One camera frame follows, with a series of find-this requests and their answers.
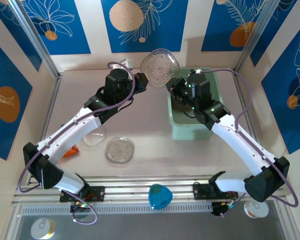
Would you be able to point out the black right controller board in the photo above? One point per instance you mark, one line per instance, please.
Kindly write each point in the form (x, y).
(220, 209)

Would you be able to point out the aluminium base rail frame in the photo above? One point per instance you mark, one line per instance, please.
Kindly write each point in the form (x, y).
(130, 190)

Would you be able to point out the clear glassy plate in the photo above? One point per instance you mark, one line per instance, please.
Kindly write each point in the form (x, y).
(97, 138)

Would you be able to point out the smoky grey translucent plate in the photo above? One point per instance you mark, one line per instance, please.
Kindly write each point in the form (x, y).
(119, 150)

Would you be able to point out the black left controller board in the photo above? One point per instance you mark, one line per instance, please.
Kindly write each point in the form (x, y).
(78, 208)

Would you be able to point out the orange red snack packet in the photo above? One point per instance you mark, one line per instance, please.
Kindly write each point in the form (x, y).
(72, 150)

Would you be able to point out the white tin can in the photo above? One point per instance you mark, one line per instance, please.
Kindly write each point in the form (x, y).
(41, 228)
(256, 211)

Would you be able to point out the clear dotted plate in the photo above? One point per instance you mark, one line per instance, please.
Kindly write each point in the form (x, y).
(160, 66)

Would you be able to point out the brownish pink translucent plate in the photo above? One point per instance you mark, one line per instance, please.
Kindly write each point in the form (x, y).
(177, 107)

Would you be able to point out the aluminium side rail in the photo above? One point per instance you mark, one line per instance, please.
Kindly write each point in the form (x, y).
(241, 92)
(51, 105)

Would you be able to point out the blue plastic plate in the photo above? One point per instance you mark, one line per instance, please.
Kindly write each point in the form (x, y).
(160, 197)

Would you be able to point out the black controller board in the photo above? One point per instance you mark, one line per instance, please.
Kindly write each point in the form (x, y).
(220, 209)
(78, 208)

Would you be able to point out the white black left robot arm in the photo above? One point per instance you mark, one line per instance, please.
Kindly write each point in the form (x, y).
(72, 132)

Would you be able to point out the aluminium frame post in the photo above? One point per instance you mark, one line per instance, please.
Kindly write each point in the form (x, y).
(37, 42)
(255, 35)

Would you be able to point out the mint green plastic bin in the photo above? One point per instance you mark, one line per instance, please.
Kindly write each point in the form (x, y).
(190, 132)

